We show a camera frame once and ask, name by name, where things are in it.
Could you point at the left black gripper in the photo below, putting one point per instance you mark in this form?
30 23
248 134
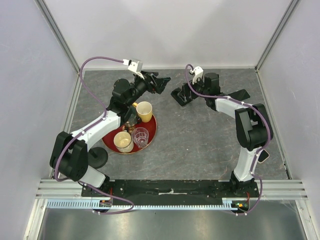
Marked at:
159 84

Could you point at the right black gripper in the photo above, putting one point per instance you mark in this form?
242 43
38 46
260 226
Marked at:
193 86

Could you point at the blue-edged black phone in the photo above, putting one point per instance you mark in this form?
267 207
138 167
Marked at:
240 95

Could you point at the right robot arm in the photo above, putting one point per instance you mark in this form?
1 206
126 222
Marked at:
252 124

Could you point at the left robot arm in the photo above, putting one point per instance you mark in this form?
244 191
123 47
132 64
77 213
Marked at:
70 155

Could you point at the yellow mug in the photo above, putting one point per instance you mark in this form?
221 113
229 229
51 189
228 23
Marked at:
144 110

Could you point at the clear drinking glass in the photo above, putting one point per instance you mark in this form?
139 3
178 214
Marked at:
140 136

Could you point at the cream cup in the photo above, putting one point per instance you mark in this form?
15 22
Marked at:
123 142

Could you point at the red round tray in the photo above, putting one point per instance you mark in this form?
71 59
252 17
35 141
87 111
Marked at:
151 127

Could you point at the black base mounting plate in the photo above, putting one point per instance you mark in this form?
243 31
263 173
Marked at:
183 192

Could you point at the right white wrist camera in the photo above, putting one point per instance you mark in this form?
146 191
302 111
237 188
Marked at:
197 73

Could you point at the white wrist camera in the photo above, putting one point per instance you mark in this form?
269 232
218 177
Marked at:
134 66
197 73

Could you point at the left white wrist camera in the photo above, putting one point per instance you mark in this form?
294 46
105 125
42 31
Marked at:
134 66

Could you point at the light blue cable duct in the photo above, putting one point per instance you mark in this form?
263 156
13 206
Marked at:
99 205

